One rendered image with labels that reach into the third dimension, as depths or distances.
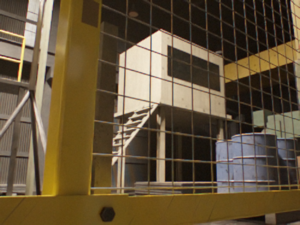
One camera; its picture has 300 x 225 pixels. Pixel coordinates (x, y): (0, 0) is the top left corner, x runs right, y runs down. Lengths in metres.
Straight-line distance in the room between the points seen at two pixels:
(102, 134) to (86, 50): 0.26
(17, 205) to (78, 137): 0.11
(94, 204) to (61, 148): 0.08
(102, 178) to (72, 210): 0.26
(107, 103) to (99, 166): 0.14
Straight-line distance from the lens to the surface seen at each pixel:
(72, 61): 0.41
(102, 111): 0.64
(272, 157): 3.71
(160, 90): 8.28
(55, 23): 12.67
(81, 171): 0.38
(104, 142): 0.63
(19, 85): 5.10
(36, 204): 0.36
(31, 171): 5.28
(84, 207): 0.38
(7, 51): 11.32
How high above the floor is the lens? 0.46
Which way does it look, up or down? 13 degrees up
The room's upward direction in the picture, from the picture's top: 1 degrees clockwise
